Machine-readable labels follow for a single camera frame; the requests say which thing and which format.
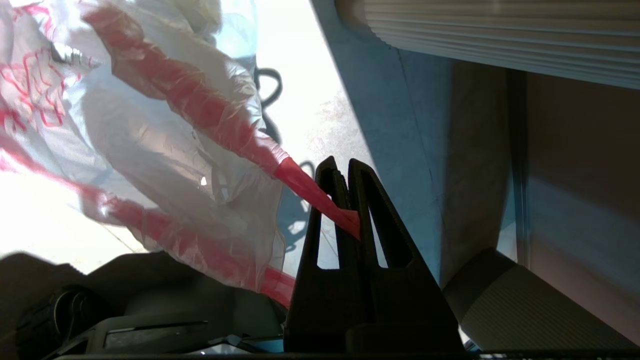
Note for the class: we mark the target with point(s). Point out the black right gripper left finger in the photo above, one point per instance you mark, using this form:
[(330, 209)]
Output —
[(325, 300)]

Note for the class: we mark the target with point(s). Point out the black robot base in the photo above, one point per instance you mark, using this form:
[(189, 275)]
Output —
[(150, 295)]

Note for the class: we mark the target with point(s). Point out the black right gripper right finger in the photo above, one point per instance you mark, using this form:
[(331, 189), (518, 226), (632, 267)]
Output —
[(405, 300)]

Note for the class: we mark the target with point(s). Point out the used white bin liner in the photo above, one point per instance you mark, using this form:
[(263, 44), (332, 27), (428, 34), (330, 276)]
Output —
[(150, 150)]

